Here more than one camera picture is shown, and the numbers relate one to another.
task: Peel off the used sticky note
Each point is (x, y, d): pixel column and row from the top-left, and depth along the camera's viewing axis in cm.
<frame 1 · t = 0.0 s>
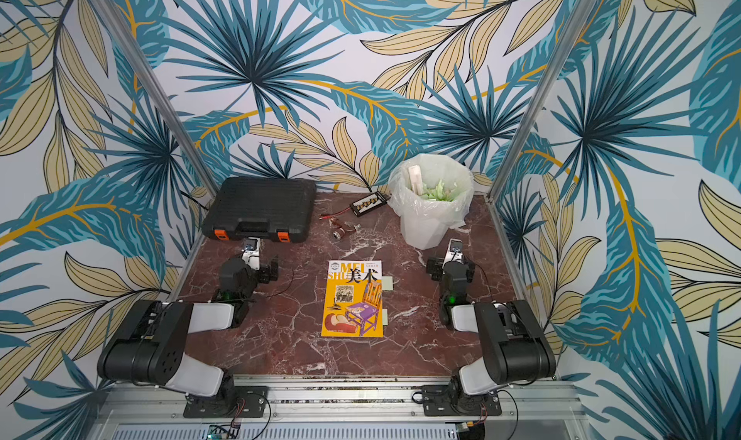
left hand: (261, 256, 93), fingers open
right hand: (451, 254, 92), fingers open
yellow art textbook: (354, 299, 94), on the table
black plastic tool case: (283, 209, 113), point 3 cm above the table
white bin with bag: (432, 193, 98), point 19 cm above the table
black box of brass parts: (369, 204, 117), point 2 cm above the table
green sticky note upper: (387, 283, 97), on the table
green sticky note lower: (385, 316, 90), on the table

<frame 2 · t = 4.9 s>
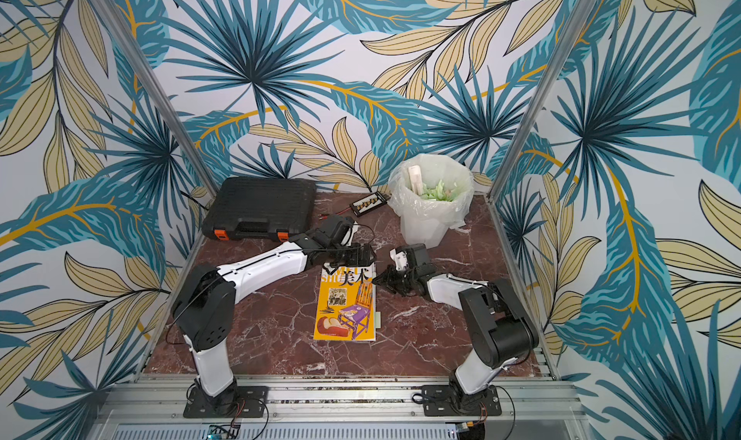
left hand: (364, 261, 87), fingers open
right hand: (372, 280, 90), fingers closed
yellow art textbook: (346, 304, 92), on the table
green sticky note lower: (377, 319, 89), on the table
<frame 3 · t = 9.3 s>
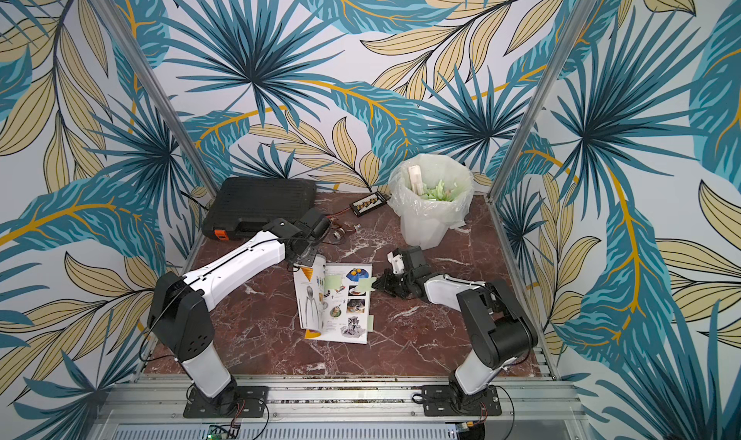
left hand: (295, 255, 85), fingers closed
right hand: (372, 284, 91), fingers closed
yellow art textbook: (334, 300, 92), on the table
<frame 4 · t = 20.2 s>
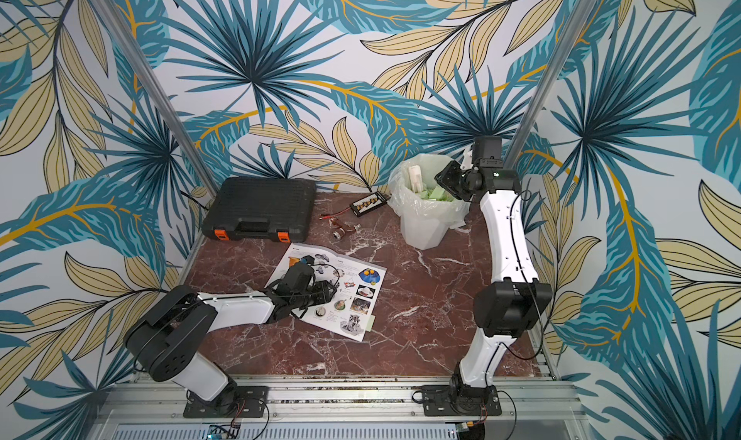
left hand: (330, 295, 91), fingers open
right hand: (440, 177, 81), fingers open
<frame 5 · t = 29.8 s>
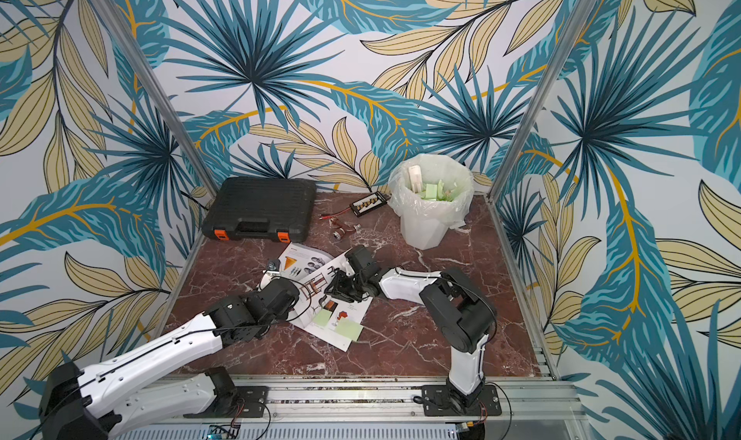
left hand: (275, 298, 79), fingers open
right hand: (325, 291, 88), fingers open
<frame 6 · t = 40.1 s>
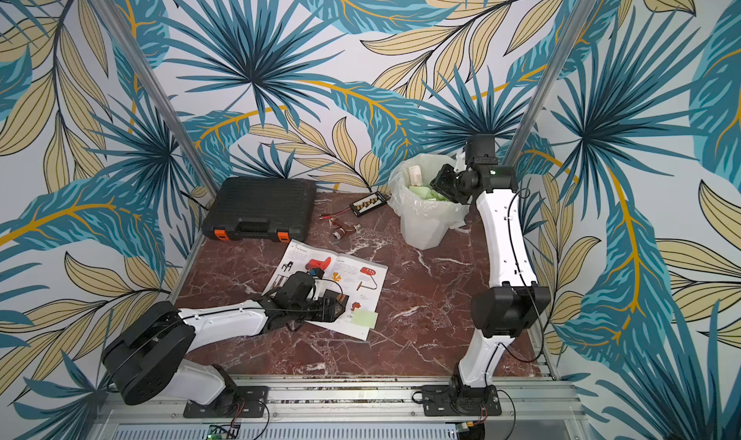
left hand: (333, 312, 86), fingers open
right hand: (435, 182, 79), fingers open
yellow art textbook: (361, 281, 97), on the table
green sticky note lower: (366, 318, 90), on the table
